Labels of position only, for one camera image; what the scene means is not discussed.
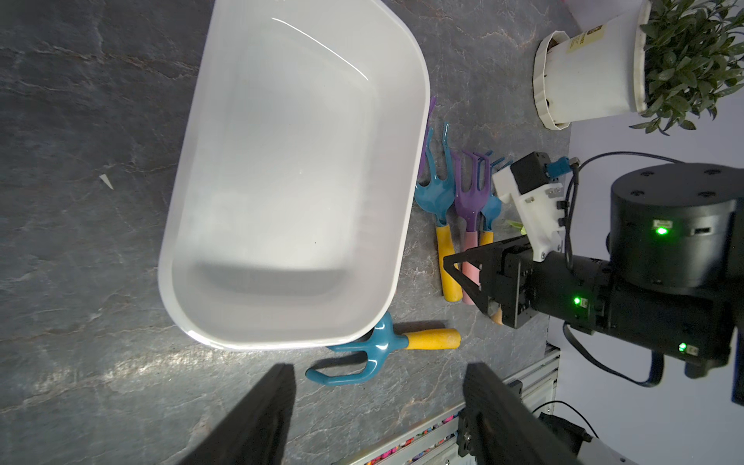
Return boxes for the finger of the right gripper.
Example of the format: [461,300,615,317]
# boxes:
[444,243,505,317]

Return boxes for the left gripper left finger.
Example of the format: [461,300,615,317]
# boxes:
[181,363,296,464]

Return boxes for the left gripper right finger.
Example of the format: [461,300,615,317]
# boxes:
[459,362,581,464]

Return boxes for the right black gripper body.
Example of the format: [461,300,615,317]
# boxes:
[493,236,552,329]

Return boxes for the teal rake yellow handle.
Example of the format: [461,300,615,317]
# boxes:
[414,122,463,302]
[480,157,506,246]

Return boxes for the purple rake pink handle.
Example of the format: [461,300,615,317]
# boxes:
[417,96,437,180]
[452,150,492,306]

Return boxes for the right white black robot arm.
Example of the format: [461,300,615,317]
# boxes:
[444,163,743,403]

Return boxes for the white storage box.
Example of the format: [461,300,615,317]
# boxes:
[158,1,430,351]

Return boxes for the large potted plant white pot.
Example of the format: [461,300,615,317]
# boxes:
[533,1,743,135]

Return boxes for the aluminium frame rails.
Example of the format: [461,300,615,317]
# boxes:
[338,345,561,464]

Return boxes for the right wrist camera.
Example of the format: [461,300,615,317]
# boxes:
[492,152,579,263]

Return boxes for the teal fork yellow handle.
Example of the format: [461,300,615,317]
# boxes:
[305,313,461,387]

